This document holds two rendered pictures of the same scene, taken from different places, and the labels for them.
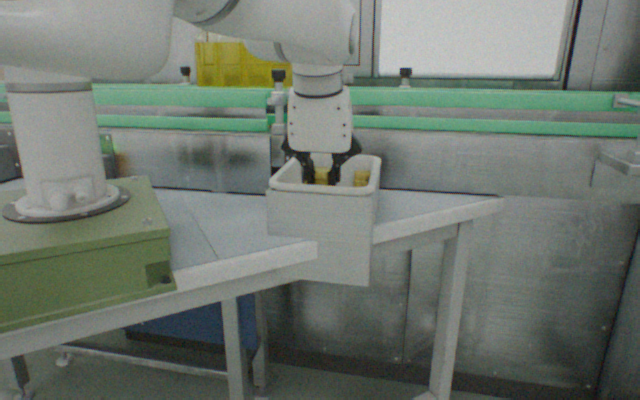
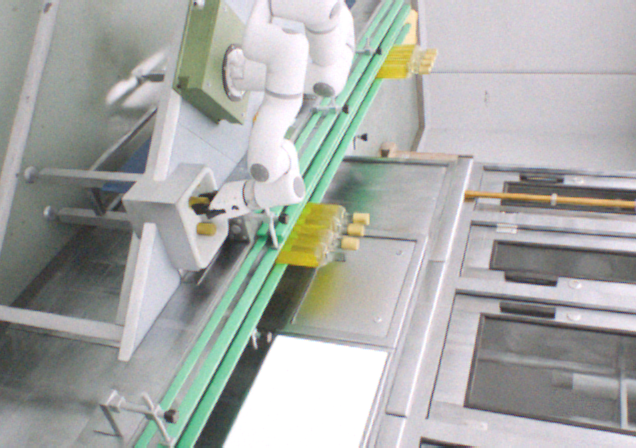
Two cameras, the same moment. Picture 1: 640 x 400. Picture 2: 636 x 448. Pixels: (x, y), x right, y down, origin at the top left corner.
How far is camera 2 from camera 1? 1.21 m
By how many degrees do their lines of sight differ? 36
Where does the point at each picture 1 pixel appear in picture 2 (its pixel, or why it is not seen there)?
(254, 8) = (266, 104)
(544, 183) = (126, 383)
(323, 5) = (264, 136)
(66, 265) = (201, 47)
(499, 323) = not seen: outside the picture
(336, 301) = (97, 288)
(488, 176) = (152, 348)
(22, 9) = (258, 17)
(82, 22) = (251, 27)
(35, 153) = not seen: hidden behind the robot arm
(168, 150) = not seen: hidden behind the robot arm
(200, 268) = (177, 111)
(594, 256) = not seen: outside the picture
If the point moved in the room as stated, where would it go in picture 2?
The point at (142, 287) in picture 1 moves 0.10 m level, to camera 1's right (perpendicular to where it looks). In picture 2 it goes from (179, 74) to (163, 100)
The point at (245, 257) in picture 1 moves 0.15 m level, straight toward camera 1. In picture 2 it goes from (172, 135) to (144, 98)
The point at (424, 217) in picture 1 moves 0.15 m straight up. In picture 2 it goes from (145, 269) to (198, 276)
